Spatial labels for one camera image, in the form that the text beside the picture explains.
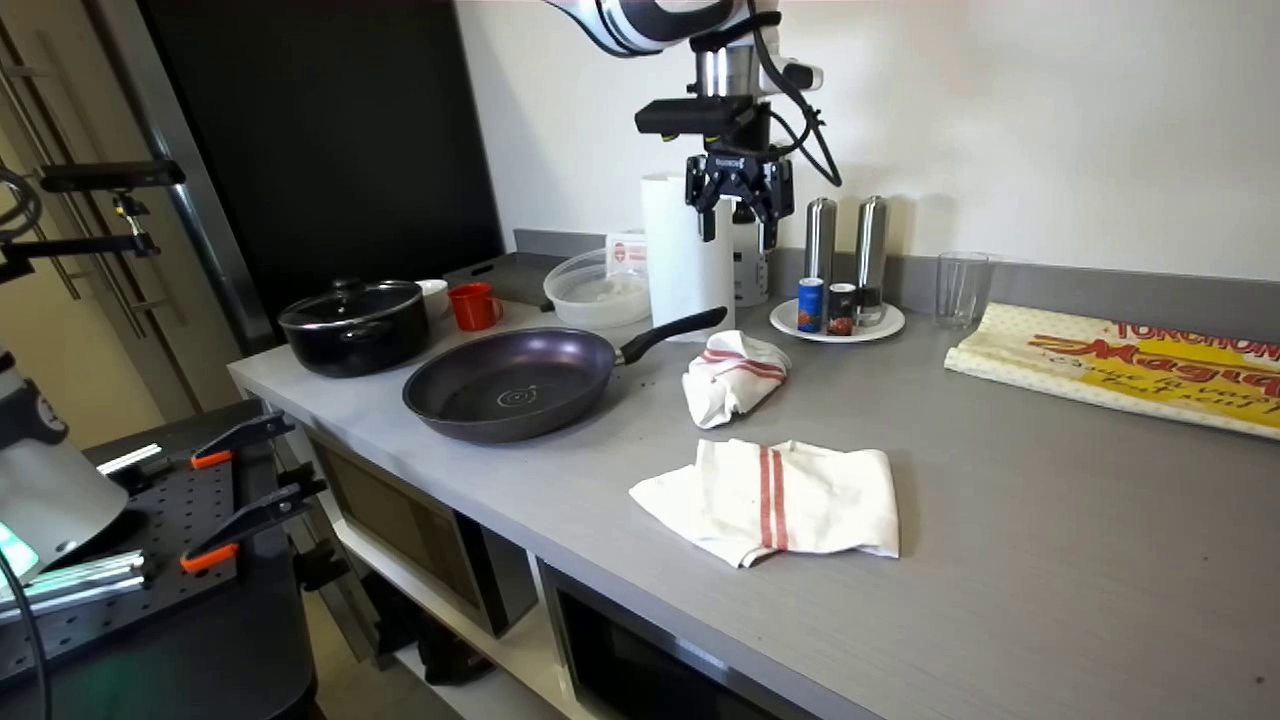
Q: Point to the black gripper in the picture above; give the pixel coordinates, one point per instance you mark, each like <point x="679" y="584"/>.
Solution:
<point x="737" y="178"/>

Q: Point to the white red-striped towel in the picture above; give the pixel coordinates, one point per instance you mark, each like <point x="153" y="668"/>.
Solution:
<point x="786" y="500"/>
<point x="731" y="383"/>

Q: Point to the white paper towel roll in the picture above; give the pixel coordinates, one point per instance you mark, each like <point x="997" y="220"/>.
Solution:
<point x="683" y="274"/>

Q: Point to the dark nonstick frying pan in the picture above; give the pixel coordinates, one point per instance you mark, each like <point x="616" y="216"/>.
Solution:
<point x="514" y="387"/>

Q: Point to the flat folded white red-striped towel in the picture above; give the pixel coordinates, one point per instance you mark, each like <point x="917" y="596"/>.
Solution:
<point x="786" y="500"/>

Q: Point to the spray bottle with black trigger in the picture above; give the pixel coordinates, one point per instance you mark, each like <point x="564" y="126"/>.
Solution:
<point x="750" y="279"/>

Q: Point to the steel shaker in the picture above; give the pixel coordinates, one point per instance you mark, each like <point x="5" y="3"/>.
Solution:
<point x="819" y="243"/>
<point x="871" y="243"/>

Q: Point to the blue can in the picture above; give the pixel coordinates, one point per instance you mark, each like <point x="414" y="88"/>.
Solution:
<point x="808" y="305"/>

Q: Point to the small dark jar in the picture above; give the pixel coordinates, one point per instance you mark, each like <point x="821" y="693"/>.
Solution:
<point x="843" y="308"/>

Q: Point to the clear plastic container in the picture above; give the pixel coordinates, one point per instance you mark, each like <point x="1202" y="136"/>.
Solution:
<point x="595" y="287"/>

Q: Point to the white round plate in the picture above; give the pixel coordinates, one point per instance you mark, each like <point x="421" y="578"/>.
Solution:
<point x="882" y="324"/>

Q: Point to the clear drinking glass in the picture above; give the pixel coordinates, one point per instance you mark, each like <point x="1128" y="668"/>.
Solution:
<point x="960" y="289"/>

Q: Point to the red mug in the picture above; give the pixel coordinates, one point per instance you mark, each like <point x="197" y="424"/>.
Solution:
<point x="473" y="305"/>

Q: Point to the small white cup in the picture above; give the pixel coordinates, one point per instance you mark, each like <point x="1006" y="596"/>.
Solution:
<point x="433" y="297"/>

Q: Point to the black pot with glass lid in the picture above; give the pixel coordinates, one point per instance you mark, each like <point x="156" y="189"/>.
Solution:
<point x="355" y="329"/>

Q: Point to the large black panel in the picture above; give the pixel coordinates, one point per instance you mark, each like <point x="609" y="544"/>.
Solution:
<point x="320" y="144"/>

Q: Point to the open counter cabinet shelving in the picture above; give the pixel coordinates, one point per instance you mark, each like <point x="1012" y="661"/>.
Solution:
<point x="442" y="544"/>

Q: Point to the orange-tipped black clamp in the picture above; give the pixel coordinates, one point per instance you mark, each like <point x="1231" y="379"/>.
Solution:
<point x="253" y="522"/>
<point x="243" y="437"/>

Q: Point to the black perforated robot table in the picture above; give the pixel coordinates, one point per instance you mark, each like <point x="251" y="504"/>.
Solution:
<point x="173" y="640"/>

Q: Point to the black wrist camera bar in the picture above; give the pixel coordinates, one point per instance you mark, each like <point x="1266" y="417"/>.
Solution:
<point x="702" y="116"/>

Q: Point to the black camera stand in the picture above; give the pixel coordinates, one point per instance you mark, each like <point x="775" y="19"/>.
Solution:
<point x="94" y="178"/>

